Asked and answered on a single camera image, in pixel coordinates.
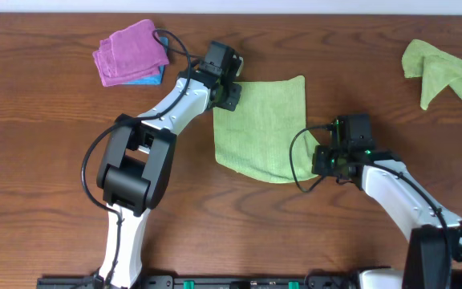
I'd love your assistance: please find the light green cloth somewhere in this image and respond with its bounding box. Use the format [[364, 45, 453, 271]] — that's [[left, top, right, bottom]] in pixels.
[[213, 75, 318, 184]]

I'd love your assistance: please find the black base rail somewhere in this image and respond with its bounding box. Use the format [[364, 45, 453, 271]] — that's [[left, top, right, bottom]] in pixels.
[[36, 267, 444, 289]]

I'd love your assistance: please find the left black cable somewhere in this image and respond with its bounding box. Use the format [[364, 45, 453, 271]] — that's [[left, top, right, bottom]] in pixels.
[[80, 28, 206, 289]]

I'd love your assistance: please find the crumpled green cloth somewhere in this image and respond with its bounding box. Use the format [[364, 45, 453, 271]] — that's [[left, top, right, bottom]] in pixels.
[[401, 39, 462, 111]]

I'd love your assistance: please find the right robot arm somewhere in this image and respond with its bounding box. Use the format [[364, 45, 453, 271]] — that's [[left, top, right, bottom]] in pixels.
[[313, 145, 462, 288]]

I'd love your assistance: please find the folded purple cloth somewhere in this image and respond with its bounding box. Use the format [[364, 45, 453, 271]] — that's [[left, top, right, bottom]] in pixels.
[[92, 19, 169, 87]]

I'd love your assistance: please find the black cable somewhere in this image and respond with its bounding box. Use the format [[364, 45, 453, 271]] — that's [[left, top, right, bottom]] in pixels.
[[80, 28, 206, 289], [288, 124, 452, 289]]

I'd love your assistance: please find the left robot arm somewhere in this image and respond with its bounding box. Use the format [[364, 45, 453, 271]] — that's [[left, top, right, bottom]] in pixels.
[[94, 64, 241, 288]]

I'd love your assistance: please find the right black cable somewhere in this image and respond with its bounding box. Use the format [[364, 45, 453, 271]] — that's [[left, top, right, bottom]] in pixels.
[[288, 124, 452, 289]]

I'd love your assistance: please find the folded blue cloth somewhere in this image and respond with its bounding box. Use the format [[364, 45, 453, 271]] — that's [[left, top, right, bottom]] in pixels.
[[125, 48, 168, 85]]

